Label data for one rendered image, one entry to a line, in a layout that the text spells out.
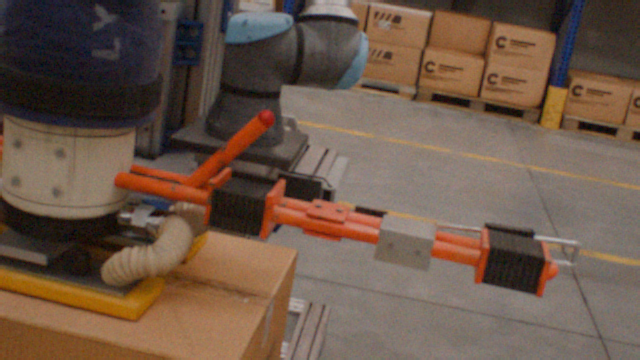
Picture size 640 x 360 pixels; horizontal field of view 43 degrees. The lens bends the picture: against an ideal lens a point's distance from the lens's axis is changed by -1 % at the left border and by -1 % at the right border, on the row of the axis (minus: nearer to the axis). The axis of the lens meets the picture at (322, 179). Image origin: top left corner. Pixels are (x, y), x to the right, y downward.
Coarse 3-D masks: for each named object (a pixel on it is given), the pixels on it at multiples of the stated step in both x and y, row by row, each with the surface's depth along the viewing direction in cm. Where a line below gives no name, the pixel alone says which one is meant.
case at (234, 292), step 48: (240, 240) 130; (0, 288) 101; (192, 288) 111; (240, 288) 113; (288, 288) 127; (0, 336) 96; (48, 336) 95; (96, 336) 94; (144, 336) 96; (192, 336) 98; (240, 336) 100
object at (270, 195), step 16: (224, 176) 108; (240, 176) 111; (256, 176) 111; (208, 192) 104; (224, 192) 103; (240, 192) 106; (256, 192) 107; (272, 192) 104; (208, 208) 104; (224, 208) 104; (240, 208) 104; (256, 208) 102; (208, 224) 104; (224, 224) 104; (240, 224) 103; (256, 224) 103; (272, 224) 107
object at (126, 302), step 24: (0, 264) 102; (24, 264) 103; (48, 264) 104; (72, 264) 102; (96, 264) 106; (24, 288) 100; (48, 288) 99; (72, 288) 100; (96, 288) 100; (120, 288) 101; (144, 288) 103; (120, 312) 99
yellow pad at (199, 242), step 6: (204, 234) 124; (84, 240) 119; (90, 240) 118; (96, 240) 118; (102, 240) 118; (198, 240) 122; (204, 240) 124; (114, 246) 118; (120, 246) 118; (126, 246) 117; (192, 246) 119; (198, 246) 121; (192, 252) 118; (186, 258) 116
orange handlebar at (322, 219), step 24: (0, 144) 113; (144, 168) 111; (144, 192) 107; (168, 192) 106; (192, 192) 106; (288, 216) 104; (312, 216) 104; (336, 216) 104; (360, 216) 107; (336, 240) 104; (360, 240) 104; (456, 240) 106; (552, 264) 102
